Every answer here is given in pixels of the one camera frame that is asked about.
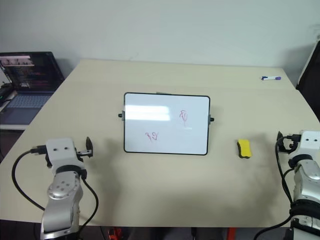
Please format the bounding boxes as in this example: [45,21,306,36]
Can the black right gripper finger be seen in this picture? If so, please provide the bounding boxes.
[276,130,285,152]

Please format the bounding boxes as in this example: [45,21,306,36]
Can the small black-framed whiteboard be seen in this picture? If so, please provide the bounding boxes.
[117,92,215,156]

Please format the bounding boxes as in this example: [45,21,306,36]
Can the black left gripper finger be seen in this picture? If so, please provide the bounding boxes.
[85,136,94,159]

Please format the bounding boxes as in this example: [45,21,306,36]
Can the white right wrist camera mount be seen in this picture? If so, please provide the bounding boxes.
[298,130,320,158]

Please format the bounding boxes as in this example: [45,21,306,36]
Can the white marker with purple cap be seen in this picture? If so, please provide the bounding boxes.
[260,75,283,82]

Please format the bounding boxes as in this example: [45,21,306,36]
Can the black device with cables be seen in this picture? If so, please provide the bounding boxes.
[0,80,19,109]

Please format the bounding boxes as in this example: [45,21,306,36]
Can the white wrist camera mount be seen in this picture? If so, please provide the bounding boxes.
[45,138,79,174]
[298,130,320,158]

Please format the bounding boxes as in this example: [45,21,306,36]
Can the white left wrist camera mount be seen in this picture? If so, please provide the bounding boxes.
[45,138,79,174]

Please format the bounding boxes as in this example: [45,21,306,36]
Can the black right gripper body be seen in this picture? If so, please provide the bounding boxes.
[281,134,302,154]

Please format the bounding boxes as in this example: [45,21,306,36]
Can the orange object under table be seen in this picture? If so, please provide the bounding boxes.
[225,220,236,240]
[107,220,122,240]

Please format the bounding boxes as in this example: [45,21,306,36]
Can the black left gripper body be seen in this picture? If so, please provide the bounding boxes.
[74,147,88,161]

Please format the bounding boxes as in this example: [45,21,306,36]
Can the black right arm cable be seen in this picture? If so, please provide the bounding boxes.
[253,139,296,240]

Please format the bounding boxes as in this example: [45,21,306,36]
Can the yellow and black eraser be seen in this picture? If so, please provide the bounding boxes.
[236,138,252,159]

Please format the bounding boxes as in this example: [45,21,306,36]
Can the open dark laptop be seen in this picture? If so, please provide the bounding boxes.
[0,51,66,126]

